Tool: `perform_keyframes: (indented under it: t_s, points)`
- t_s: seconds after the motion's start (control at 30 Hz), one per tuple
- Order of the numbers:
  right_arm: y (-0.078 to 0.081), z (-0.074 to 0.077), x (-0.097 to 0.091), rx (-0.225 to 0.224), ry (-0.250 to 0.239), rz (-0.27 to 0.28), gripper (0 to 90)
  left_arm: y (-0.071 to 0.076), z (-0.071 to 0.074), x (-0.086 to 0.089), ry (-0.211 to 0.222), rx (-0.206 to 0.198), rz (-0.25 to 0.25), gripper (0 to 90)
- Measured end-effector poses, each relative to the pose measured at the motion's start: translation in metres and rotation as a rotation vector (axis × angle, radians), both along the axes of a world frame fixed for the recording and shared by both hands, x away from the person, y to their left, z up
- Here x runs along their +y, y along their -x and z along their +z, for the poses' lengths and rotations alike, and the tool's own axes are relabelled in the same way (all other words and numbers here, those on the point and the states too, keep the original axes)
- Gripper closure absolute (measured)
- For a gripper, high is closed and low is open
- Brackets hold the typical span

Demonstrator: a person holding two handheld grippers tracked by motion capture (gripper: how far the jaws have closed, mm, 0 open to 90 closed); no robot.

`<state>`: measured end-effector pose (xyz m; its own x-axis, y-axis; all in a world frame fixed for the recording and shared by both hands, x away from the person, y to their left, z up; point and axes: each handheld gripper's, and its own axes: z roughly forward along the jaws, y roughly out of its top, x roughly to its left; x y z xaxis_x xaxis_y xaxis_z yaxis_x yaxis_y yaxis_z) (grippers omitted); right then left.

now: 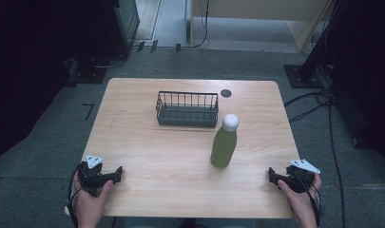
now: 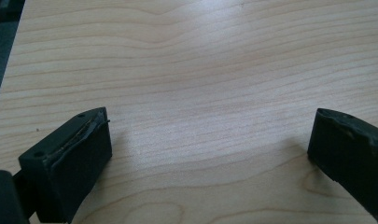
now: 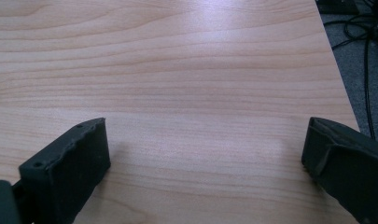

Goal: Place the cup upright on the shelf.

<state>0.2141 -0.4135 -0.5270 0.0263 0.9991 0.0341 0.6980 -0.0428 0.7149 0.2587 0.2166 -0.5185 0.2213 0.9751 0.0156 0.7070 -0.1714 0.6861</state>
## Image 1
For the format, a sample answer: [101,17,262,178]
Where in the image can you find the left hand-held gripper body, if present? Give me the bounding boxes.
[77,154,116,198]

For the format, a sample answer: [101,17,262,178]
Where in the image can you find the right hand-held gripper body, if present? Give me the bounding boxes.
[278,159,321,194]

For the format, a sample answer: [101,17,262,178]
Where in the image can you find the green bottle with white cap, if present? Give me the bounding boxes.
[209,113,241,169]

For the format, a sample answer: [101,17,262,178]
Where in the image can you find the black wire basket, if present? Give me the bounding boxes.
[155,90,220,128]

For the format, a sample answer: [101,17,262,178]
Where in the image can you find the person's left hand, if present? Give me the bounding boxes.
[71,170,114,228]

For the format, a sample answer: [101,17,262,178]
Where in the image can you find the person's right hand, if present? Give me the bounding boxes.
[277,173,323,228]

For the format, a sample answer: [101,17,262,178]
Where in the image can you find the black metal stand with base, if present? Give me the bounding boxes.
[283,0,343,89]

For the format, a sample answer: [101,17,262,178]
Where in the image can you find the dark equipment cabinet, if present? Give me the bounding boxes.
[99,0,141,60]

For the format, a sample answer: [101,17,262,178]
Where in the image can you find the light wooden cabinet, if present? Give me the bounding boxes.
[189,0,337,53]

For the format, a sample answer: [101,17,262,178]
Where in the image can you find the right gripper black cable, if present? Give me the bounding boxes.
[294,172,323,228]

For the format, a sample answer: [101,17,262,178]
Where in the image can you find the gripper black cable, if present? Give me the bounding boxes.
[66,162,86,228]
[294,172,323,228]

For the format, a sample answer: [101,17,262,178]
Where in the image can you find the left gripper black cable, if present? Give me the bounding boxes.
[66,162,86,228]

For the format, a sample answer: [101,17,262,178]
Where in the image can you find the black floor cables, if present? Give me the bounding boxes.
[283,88,347,228]

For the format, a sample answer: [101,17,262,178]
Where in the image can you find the black stand base plate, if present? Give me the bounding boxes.
[67,65,108,85]

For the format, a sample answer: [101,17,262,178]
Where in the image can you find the black hanging cable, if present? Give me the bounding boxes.
[190,0,211,49]

